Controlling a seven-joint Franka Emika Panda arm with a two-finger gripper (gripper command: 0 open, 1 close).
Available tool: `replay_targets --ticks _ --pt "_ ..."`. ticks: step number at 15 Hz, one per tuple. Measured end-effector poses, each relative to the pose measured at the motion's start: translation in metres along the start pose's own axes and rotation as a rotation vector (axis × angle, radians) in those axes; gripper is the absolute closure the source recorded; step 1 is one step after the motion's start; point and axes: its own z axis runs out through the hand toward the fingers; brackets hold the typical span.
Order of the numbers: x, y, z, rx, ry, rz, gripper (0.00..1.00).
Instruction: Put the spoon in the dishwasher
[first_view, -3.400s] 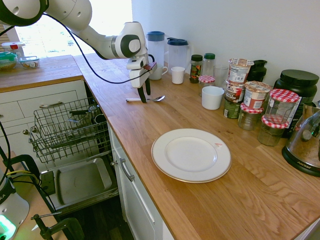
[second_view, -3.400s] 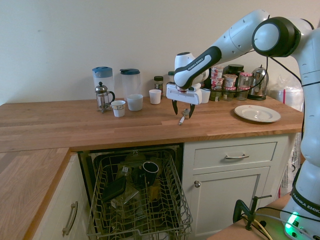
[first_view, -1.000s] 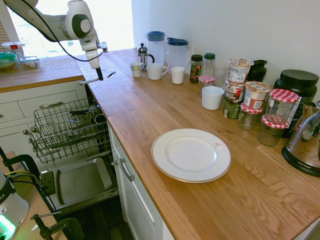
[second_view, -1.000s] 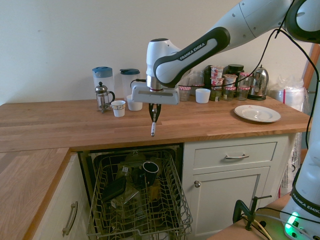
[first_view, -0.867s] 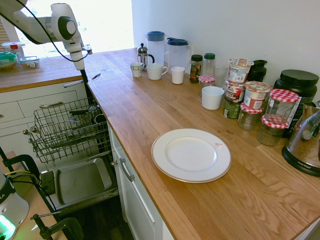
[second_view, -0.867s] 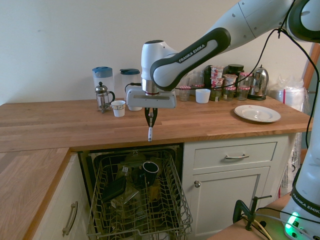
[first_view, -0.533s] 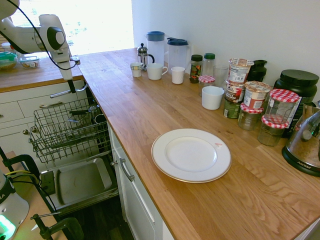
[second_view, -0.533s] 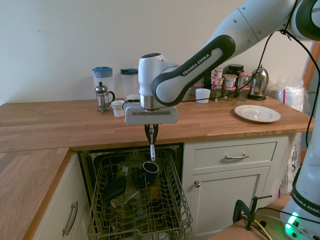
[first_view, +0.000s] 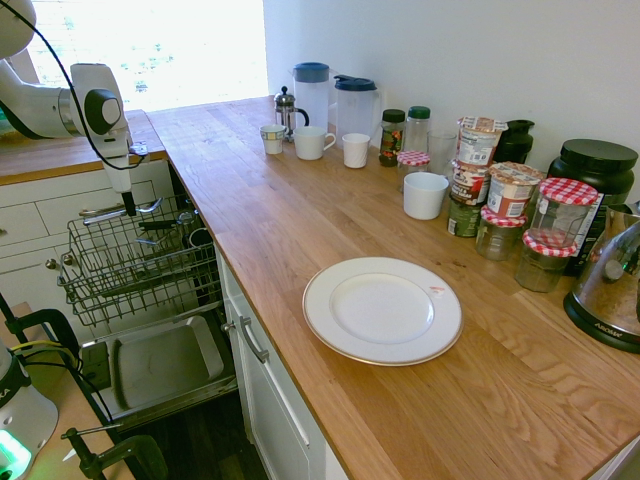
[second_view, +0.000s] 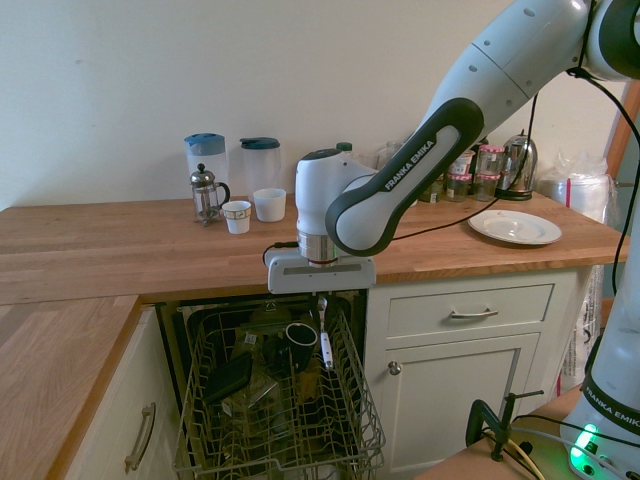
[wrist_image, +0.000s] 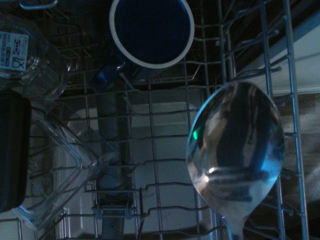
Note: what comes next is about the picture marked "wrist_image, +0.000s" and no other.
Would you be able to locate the shiny metal spoon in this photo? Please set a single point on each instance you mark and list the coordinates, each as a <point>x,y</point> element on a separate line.
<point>235,140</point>

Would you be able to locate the white dishwasher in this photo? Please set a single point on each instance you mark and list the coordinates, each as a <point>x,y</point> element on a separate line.
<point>300,62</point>

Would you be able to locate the blue mug with white rim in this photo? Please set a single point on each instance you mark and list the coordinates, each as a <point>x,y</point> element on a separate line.
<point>152,30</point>

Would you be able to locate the clear plastic food container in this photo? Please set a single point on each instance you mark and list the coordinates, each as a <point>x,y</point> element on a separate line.
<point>67,160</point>

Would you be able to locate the clear drinking glass with label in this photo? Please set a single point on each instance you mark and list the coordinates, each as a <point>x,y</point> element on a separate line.
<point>35,67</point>

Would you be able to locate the black plastic container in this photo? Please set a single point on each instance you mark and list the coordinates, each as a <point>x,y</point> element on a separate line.
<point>13,150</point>

